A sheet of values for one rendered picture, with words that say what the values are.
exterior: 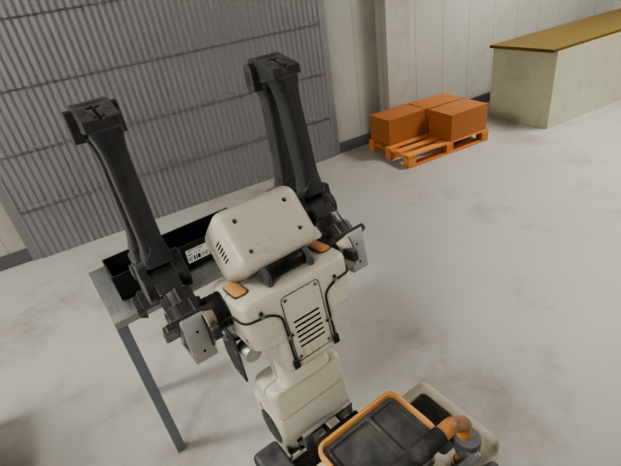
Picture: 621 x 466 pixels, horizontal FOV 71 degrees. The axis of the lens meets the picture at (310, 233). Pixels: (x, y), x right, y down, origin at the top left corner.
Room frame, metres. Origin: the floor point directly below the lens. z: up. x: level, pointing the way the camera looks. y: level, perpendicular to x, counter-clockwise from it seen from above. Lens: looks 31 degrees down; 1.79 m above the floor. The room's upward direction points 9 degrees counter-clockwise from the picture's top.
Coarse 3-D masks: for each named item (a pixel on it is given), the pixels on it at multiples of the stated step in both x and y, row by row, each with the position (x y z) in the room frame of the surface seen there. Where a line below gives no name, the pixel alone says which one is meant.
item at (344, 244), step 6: (342, 240) 0.90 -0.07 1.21; (348, 240) 0.90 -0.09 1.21; (342, 246) 0.90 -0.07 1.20; (348, 246) 0.89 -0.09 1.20; (342, 252) 0.89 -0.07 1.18; (348, 252) 0.88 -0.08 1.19; (354, 252) 0.87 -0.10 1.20; (348, 258) 0.88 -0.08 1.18; (354, 258) 0.87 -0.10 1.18; (348, 264) 0.90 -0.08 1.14; (354, 264) 0.90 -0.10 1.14
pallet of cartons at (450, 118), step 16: (432, 96) 4.82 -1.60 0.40; (448, 96) 4.73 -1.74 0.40; (384, 112) 4.54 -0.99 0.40; (400, 112) 4.45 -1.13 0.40; (416, 112) 4.38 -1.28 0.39; (432, 112) 4.33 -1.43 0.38; (448, 112) 4.20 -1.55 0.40; (464, 112) 4.16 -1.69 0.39; (480, 112) 4.24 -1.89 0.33; (384, 128) 4.30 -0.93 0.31; (400, 128) 4.30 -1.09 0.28; (416, 128) 4.38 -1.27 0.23; (432, 128) 4.33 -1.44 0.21; (448, 128) 4.13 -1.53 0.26; (464, 128) 4.16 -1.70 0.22; (480, 128) 4.25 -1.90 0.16; (384, 144) 4.33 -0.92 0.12; (400, 144) 4.23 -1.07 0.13; (416, 144) 4.16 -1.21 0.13; (432, 144) 4.09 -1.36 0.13; (448, 144) 4.09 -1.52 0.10; (464, 144) 4.22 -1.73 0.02; (416, 160) 4.02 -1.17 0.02
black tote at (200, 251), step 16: (224, 208) 1.81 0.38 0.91; (192, 224) 1.73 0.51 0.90; (208, 224) 1.76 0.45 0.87; (176, 240) 1.68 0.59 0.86; (192, 240) 1.71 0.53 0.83; (112, 256) 1.54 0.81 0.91; (192, 256) 1.54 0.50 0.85; (208, 256) 1.57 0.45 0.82; (112, 272) 1.53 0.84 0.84; (128, 272) 1.41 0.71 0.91; (128, 288) 1.40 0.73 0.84
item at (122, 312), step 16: (96, 272) 1.62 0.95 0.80; (192, 272) 1.50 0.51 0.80; (208, 272) 1.48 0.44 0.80; (96, 288) 1.49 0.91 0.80; (112, 288) 1.47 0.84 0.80; (192, 288) 1.40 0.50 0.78; (112, 304) 1.37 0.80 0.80; (128, 304) 1.35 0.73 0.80; (112, 320) 1.27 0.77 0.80; (128, 320) 1.27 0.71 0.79; (128, 336) 1.26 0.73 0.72; (128, 352) 1.24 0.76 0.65; (144, 368) 1.26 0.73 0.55; (144, 384) 1.24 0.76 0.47; (160, 400) 1.26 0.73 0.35; (160, 416) 1.24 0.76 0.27; (176, 432) 1.26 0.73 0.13
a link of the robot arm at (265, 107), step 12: (252, 72) 1.12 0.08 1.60; (252, 84) 1.12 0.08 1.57; (264, 84) 1.14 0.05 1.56; (264, 96) 1.13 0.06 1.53; (264, 108) 1.15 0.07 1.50; (276, 108) 1.13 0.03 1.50; (264, 120) 1.16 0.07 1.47; (276, 120) 1.13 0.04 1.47; (276, 132) 1.13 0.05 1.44; (276, 144) 1.13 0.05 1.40; (276, 156) 1.14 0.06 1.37; (288, 156) 1.14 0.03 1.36; (276, 168) 1.15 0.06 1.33; (288, 168) 1.14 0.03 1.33; (276, 180) 1.15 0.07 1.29; (288, 180) 1.14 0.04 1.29
